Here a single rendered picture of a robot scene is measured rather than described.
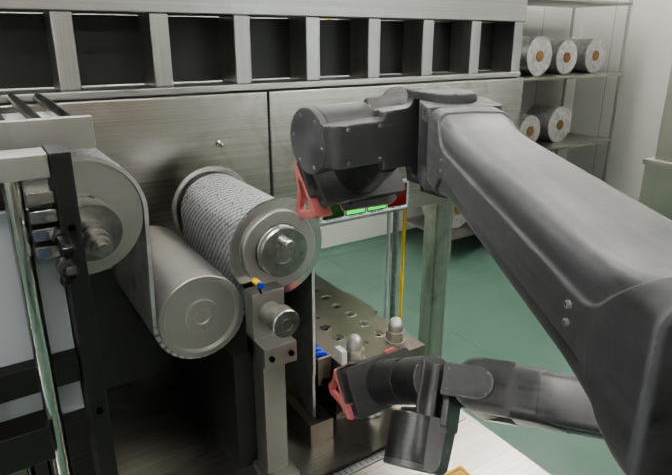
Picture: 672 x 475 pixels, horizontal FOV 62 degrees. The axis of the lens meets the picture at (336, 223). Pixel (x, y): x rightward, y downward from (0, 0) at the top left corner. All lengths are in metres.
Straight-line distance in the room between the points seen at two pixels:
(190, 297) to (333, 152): 0.39
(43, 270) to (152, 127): 0.49
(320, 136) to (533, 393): 0.35
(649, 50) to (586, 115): 0.77
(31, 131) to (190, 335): 0.34
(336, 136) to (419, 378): 0.33
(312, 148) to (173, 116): 0.61
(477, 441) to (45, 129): 0.79
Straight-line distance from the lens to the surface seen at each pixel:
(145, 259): 0.76
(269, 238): 0.78
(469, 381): 0.65
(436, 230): 1.71
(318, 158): 0.47
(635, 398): 0.18
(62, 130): 0.66
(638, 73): 5.58
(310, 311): 0.90
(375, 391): 0.74
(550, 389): 0.64
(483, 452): 1.01
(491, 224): 0.29
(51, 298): 0.63
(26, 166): 0.56
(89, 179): 0.71
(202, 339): 0.82
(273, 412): 0.88
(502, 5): 1.53
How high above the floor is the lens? 1.54
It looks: 18 degrees down
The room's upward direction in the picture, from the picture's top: straight up
